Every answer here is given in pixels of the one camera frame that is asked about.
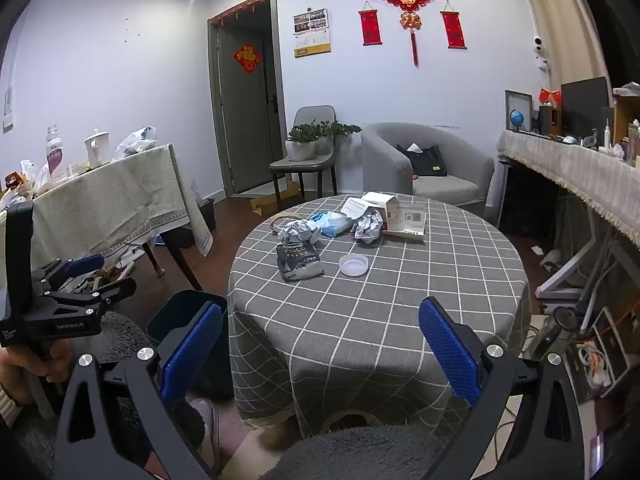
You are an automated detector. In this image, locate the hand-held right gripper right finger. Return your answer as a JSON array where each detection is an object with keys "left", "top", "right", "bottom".
[{"left": 419, "top": 296, "right": 588, "bottom": 480}]

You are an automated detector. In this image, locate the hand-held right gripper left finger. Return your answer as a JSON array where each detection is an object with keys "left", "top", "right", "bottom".
[{"left": 52, "top": 302, "right": 223, "bottom": 480}]

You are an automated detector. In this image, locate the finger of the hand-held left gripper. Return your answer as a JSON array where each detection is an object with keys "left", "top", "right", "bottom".
[
  {"left": 41, "top": 278, "right": 138, "bottom": 309},
  {"left": 32, "top": 254, "right": 106, "bottom": 289}
]

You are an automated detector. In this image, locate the dark plastic waste bin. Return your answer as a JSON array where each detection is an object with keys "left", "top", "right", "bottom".
[{"left": 146, "top": 289, "right": 236, "bottom": 401}]

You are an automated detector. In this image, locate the white plastic lid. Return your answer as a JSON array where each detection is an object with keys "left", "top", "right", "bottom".
[{"left": 338, "top": 254, "right": 370, "bottom": 278}]

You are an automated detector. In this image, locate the black snack packet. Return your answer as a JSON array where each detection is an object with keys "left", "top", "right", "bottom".
[{"left": 276, "top": 242, "right": 323, "bottom": 282}]

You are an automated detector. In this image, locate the white paper with labels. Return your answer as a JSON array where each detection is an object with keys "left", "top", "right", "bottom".
[{"left": 362, "top": 191, "right": 427, "bottom": 241}]

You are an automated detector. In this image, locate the foil ball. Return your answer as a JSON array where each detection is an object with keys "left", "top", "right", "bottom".
[
  {"left": 277, "top": 219, "right": 322, "bottom": 247},
  {"left": 352, "top": 211, "right": 385, "bottom": 245}
]

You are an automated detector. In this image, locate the blue wet wipes packet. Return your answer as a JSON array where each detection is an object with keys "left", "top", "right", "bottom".
[{"left": 307, "top": 211, "right": 353, "bottom": 238}]

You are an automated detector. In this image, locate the white paper leaflet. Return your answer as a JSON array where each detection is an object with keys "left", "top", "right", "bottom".
[{"left": 341, "top": 197, "right": 371, "bottom": 219}]

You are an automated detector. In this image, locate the person's left forearm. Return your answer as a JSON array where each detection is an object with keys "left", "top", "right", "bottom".
[{"left": 0, "top": 387, "right": 26, "bottom": 428}]

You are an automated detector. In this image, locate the person's left hand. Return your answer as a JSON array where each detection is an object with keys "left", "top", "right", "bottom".
[{"left": 0, "top": 342, "right": 74, "bottom": 407}]

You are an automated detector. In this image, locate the table with beige cloth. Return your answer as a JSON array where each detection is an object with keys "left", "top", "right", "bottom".
[{"left": 0, "top": 144, "right": 215, "bottom": 291}]

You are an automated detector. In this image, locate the grey fuzzy slipper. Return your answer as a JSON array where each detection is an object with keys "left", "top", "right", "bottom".
[{"left": 170, "top": 397, "right": 221, "bottom": 471}]

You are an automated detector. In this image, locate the round table grey checked cloth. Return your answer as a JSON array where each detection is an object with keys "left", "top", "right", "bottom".
[{"left": 227, "top": 192, "right": 533, "bottom": 441}]

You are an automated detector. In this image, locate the bottle with purple label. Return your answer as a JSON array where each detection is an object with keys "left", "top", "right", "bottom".
[{"left": 45, "top": 125, "right": 68, "bottom": 178}]

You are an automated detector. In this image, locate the white kettle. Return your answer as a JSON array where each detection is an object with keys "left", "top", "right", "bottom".
[{"left": 84, "top": 129, "right": 112, "bottom": 167}]

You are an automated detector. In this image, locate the small black basket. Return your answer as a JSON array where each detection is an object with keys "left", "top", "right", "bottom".
[{"left": 197, "top": 197, "right": 216, "bottom": 233}]

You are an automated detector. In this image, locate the white plastic bag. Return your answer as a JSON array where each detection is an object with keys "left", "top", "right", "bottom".
[{"left": 116, "top": 126, "right": 158, "bottom": 161}]

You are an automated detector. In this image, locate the person's grey fuzzy leg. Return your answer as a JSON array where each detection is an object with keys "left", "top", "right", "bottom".
[{"left": 260, "top": 425, "right": 446, "bottom": 480}]

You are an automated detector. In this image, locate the flat cardboard piece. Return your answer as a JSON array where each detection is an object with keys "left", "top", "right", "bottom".
[{"left": 250, "top": 182, "right": 301, "bottom": 216}]

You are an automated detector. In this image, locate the black handbag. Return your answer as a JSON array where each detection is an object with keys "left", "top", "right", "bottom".
[{"left": 396, "top": 144, "right": 448, "bottom": 178}]

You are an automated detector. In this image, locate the grey armchair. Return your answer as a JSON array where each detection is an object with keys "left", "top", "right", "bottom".
[{"left": 361, "top": 122, "right": 496, "bottom": 218}]

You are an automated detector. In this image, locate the grey door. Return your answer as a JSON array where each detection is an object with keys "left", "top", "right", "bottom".
[{"left": 207, "top": 0, "right": 288, "bottom": 198}]

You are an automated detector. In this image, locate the desk with beige cloth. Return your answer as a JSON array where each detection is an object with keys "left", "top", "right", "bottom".
[{"left": 496, "top": 130, "right": 640, "bottom": 251}]

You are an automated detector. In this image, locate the potted plant white pot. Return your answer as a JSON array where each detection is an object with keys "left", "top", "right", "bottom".
[{"left": 285, "top": 122, "right": 321, "bottom": 162}]

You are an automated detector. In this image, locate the potted plant grey pot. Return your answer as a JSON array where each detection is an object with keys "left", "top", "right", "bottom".
[{"left": 315, "top": 120, "right": 363, "bottom": 156}]

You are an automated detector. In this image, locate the dark wooden box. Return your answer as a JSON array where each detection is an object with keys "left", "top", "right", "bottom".
[{"left": 537, "top": 105, "right": 563, "bottom": 137}]

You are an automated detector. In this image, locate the red diamond door decoration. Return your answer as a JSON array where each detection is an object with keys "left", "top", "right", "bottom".
[{"left": 233, "top": 44, "right": 263, "bottom": 75}]

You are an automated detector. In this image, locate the grey dining chair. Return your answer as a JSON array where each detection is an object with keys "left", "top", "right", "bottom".
[{"left": 269, "top": 105, "right": 338, "bottom": 211}]

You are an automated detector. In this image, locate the black monitor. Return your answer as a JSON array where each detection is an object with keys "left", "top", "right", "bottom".
[{"left": 560, "top": 76, "right": 611, "bottom": 138}]

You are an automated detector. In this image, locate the red door fringe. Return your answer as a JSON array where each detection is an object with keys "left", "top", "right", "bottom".
[{"left": 210, "top": 0, "right": 273, "bottom": 26}]

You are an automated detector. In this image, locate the wooden shelf box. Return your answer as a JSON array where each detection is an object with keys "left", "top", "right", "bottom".
[{"left": 612, "top": 82, "right": 640, "bottom": 161}]

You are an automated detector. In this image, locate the red hanging scroll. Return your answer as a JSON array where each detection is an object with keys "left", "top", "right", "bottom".
[
  {"left": 440, "top": 0, "right": 468, "bottom": 51},
  {"left": 357, "top": 0, "right": 385, "bottom": 47}
]

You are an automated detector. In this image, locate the beige curtain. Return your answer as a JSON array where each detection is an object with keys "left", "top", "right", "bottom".
[{"left": 515, "top": 0, "right": 608, "bottom": 91}]

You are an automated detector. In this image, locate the white desk frame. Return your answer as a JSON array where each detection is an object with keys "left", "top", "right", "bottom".
[{"left": 536, "top": 195, "right": 616, "bottom": 301}]

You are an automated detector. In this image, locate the white box with cables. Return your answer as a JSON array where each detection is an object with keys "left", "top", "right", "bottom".
[{"left": 570, "top": 307, "right": 633, "bottom": 403}]

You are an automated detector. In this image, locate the grey picture frame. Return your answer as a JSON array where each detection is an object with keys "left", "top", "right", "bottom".
[{"left": 504, "top": 90, "right": 533, "bottom": 133}]

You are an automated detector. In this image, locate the wall calendar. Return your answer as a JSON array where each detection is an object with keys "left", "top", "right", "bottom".
[{"left": 292, "top": 8, "right": 332, "bottom": 58}]

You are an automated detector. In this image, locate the white security camera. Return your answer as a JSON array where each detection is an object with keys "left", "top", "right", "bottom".
[{"left": 531, "top": 35, "right": 551, "bottom": 72}]

